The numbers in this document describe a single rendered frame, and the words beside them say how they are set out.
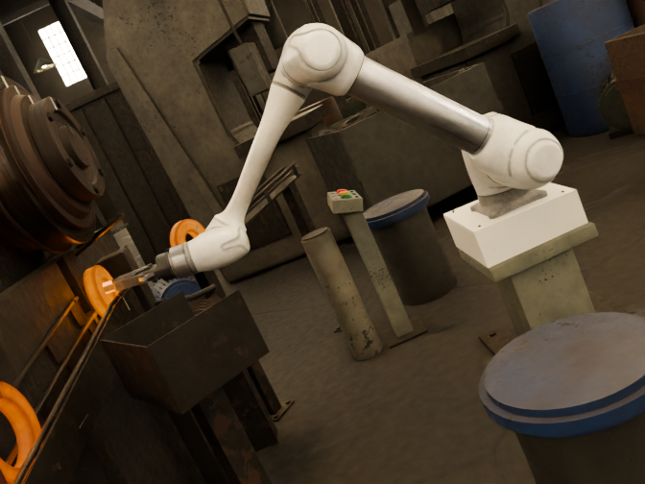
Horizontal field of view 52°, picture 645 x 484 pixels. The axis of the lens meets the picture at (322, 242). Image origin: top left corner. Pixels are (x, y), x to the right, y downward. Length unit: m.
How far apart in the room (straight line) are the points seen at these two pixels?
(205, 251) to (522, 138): 0.86
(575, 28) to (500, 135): 2.87
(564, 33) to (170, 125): 2.60
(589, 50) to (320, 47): 3.17
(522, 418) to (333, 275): 1.46
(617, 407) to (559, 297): 1.03
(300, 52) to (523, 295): 0.96
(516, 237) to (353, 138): 1.97
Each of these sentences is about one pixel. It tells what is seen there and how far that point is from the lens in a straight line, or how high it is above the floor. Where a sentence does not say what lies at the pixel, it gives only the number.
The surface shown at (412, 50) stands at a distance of 5.41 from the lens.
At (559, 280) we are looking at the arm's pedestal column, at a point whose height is 0.21.
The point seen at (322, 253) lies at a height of 0.45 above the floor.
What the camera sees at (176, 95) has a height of 1.34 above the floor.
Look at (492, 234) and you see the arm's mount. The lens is 1.90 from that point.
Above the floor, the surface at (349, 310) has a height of 0.21.
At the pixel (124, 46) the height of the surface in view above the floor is 1.75.
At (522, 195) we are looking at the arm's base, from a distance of 1.98.
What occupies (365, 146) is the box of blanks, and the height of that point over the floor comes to 0.60.
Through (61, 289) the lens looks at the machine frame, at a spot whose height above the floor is 0.80.
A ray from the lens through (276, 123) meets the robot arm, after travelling 1.77.
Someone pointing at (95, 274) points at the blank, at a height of 0.80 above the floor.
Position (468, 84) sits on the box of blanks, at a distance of 4.09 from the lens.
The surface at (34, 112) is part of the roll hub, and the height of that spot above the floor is 1.22.
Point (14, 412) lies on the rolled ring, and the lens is 1.31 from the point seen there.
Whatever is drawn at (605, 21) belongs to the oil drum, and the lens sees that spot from 4.59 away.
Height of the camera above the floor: 0.99
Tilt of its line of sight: 12 degrees down
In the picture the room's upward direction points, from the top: 24 degrees counter-clockwise
